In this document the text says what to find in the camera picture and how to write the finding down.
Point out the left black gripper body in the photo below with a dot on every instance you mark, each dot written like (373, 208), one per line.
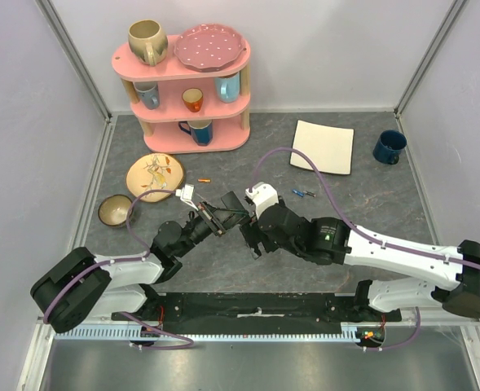
(206, 214)

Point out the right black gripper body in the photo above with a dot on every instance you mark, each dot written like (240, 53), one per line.
(252, 239)

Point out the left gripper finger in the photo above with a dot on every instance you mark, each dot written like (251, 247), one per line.
(226, 221)
(222, 211)

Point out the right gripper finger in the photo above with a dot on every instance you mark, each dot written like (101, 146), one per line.
(253, 201)
(253, 237)

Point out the black remote control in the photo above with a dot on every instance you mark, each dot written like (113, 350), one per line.
(231, 201)

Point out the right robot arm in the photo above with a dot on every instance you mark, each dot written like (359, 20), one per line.
(432, 276)

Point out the beige bird-painted plate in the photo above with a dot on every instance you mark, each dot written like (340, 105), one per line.
(155, 171)

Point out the dark blue mug on shelf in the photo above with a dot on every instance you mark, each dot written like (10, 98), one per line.
(201, 131)

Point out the brown ceramic bowl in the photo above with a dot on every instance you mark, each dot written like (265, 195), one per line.
(114, 209)

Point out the white square plate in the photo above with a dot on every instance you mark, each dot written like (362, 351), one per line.
(329, 148)

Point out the pink three-tier shelf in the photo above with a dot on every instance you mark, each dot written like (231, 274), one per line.
(163, 96)

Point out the light blue mug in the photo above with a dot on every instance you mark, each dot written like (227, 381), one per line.
(228, 88)

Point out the orange cup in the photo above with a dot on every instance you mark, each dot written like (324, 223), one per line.
(193, 99)

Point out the navy blue mug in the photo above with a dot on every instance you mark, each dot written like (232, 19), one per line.
(389, 147)

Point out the grey blue mug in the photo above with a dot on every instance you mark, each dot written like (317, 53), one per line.
(148, 93)

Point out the pink polka dot plate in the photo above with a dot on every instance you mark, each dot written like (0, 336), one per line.
(209, 47)

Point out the beige ceramic mug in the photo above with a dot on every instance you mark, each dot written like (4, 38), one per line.
(148, 42)

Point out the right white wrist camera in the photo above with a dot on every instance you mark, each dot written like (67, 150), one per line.
(267, 194)

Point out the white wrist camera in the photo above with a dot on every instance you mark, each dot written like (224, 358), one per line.
(267, 194)
(185, 194)

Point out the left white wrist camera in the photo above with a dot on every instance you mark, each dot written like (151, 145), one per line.
(185, 194)

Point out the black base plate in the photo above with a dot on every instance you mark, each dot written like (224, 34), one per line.
(258, 313)

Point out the white slotted cable duct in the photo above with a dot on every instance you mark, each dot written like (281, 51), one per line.
(135, 333)

